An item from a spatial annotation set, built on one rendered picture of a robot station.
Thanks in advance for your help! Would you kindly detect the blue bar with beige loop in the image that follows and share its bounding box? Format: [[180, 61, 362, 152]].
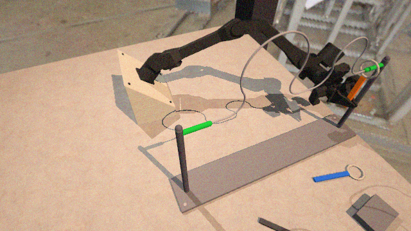
[[313, 164, 365, 182]]

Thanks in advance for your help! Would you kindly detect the orange bar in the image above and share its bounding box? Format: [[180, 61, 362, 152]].
[[348, 59, 380, 100]]

